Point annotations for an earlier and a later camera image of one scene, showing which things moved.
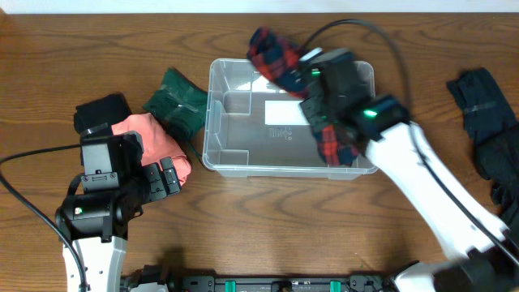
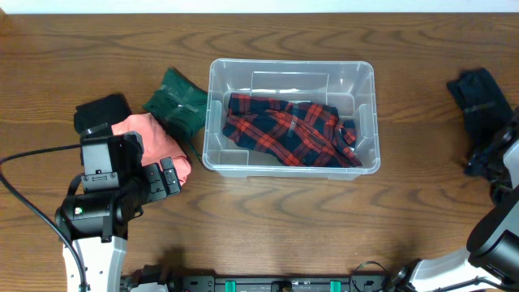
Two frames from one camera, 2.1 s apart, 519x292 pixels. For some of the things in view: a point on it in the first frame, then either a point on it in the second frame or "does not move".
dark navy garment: x=486 y=110 does not move
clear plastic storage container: x=254 y=128 does not move
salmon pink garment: x=156 y=143 does not move
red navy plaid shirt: x=275 y=59 → x=296 y=134
